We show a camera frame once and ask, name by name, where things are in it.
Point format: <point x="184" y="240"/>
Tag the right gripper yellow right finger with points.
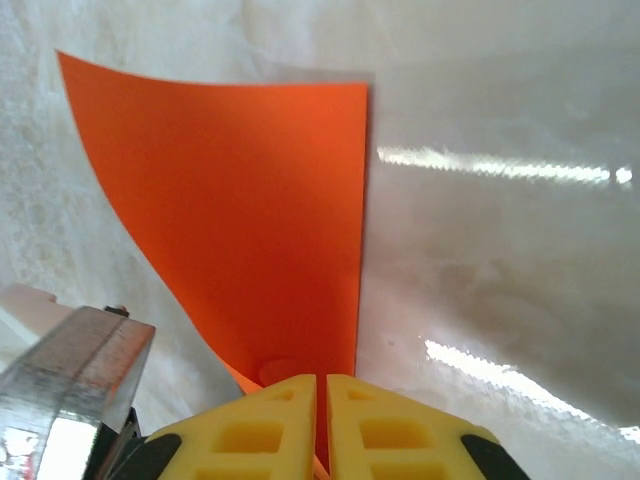
<point x="400" y="430"/>

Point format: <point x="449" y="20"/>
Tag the orange square paper sheet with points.
<point x="225" y="200"/>

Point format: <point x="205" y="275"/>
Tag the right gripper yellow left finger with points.
<point x="250" y="430"/>

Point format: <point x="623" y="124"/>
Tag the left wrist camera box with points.
<point x="75" y="365"/>

